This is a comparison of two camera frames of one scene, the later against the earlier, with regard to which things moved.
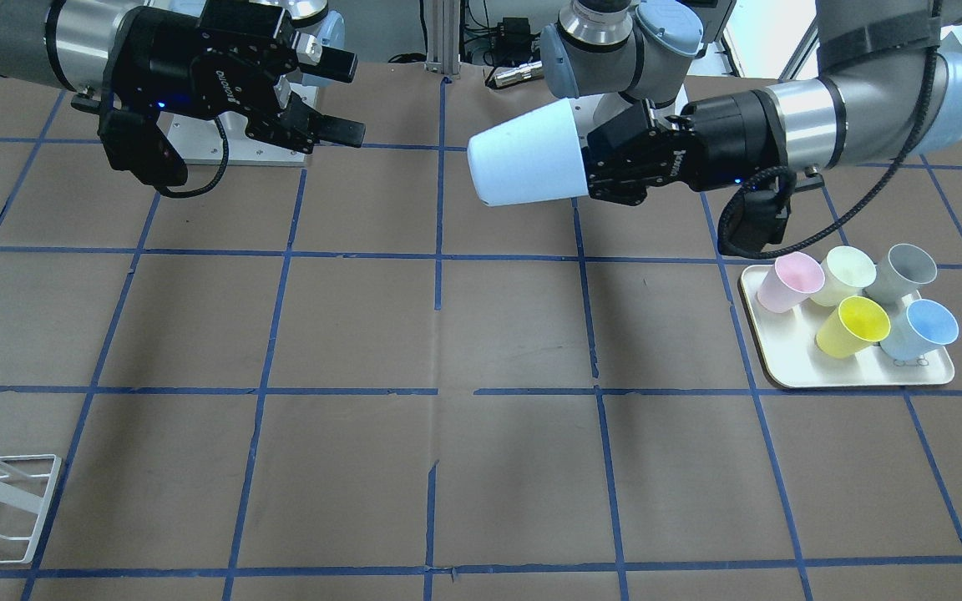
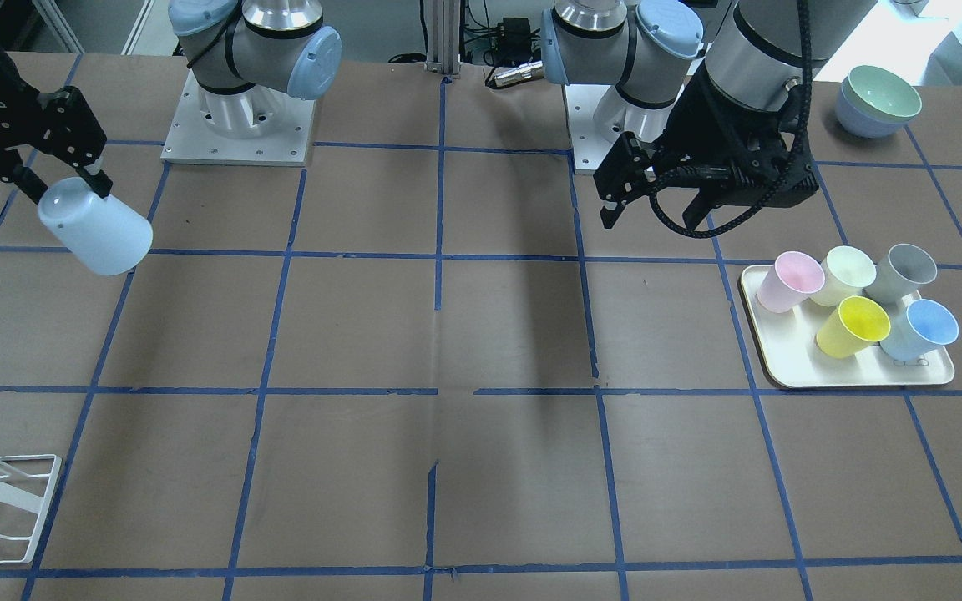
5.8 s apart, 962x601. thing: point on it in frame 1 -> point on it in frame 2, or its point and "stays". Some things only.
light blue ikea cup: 534,157 -> 105,236
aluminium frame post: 443,37 stays
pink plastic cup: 790,282 stays
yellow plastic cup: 855,325 stays
